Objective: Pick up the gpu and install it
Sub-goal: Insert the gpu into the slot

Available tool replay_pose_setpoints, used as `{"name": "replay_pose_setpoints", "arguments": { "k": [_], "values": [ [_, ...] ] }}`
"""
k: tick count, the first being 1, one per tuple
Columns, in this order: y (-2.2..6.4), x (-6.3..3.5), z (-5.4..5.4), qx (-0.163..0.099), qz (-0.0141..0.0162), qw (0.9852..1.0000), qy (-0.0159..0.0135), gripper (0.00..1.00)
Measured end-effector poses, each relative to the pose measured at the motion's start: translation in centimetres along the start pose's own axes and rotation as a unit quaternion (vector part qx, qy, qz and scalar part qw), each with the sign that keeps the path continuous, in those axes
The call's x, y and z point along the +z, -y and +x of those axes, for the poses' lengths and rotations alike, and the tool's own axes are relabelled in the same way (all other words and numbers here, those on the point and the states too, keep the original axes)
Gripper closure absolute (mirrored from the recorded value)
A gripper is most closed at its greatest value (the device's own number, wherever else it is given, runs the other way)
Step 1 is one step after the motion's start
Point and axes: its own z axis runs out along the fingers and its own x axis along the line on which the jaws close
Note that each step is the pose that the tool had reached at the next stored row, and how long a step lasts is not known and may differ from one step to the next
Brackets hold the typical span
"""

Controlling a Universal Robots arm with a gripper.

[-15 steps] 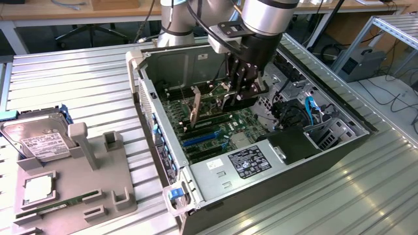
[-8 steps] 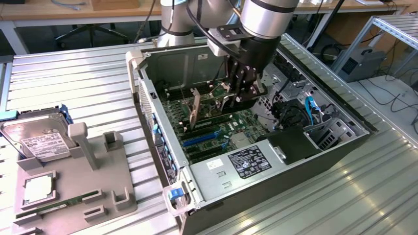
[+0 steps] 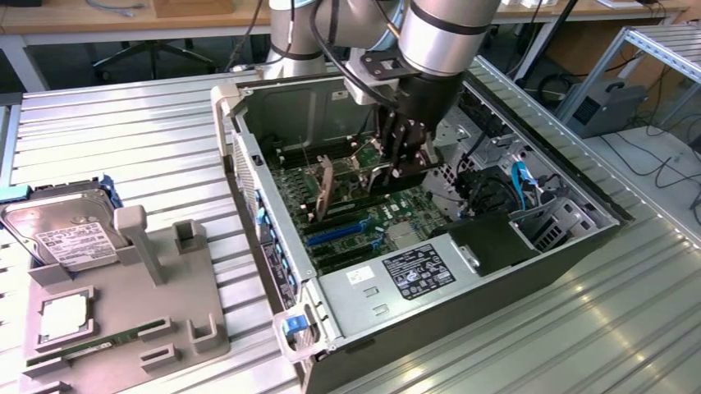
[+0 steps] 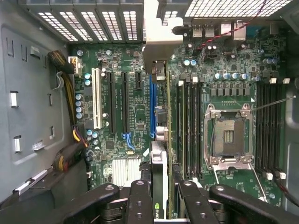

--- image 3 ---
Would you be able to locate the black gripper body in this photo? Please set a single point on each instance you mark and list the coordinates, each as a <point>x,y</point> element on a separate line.
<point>431,98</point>

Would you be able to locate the graphics card with black shroud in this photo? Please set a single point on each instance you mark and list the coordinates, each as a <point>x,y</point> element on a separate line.
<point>324,193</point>

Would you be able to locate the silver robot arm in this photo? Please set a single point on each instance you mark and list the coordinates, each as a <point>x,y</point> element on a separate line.
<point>439,41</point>

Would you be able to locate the metal CPU socket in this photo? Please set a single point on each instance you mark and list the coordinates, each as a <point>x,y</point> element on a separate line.
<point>364,154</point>

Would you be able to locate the metal optical drive cage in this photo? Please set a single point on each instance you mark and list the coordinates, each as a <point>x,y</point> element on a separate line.
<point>483,135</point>

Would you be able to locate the green motherboard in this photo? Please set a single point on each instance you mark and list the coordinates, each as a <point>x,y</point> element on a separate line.
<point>400,213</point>

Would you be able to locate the blue expansion slot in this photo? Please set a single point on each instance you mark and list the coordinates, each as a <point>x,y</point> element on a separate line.
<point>335,235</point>

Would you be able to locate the black power supply label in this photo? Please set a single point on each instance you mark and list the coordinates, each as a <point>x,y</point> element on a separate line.
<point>419,273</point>

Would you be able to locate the blue expansion slot latch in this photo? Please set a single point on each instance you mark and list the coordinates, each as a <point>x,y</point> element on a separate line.
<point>285,267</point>
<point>293,283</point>
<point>277,249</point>
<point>269,232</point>
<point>262,214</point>

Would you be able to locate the metal disk bay cage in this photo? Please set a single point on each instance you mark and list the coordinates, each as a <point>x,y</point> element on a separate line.
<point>559,221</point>

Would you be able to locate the silver power supply unit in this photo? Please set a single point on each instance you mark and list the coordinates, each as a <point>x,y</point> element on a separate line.
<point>373,299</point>

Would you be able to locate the open black PC case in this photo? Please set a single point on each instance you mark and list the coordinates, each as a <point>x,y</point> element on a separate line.
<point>493,312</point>

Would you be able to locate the blue case release latch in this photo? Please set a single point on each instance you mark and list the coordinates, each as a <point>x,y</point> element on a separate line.
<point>292,324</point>

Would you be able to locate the black office chair base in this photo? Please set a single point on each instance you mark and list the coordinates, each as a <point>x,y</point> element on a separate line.
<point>157,51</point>

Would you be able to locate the wooden box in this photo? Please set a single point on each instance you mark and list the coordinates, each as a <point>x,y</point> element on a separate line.
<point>192,8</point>

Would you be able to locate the grey plastic parts rack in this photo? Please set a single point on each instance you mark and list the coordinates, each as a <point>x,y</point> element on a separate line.
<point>126,295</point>

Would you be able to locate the hard disk with blue carrier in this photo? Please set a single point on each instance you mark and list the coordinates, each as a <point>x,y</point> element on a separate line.
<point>66,234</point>

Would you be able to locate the wooden top desk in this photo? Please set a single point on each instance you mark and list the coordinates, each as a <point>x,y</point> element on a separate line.
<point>82,22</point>

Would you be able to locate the silver CPU chip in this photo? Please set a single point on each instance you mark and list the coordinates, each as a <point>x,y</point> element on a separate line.
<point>66,318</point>

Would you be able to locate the green RAM stick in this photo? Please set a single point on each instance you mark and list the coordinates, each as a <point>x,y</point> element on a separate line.
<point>93,346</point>

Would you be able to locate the white and black camera mount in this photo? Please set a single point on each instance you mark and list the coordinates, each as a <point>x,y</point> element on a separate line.
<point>384,67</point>

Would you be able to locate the aluminium slat table frame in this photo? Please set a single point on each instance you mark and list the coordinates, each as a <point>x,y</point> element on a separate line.
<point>668,45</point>

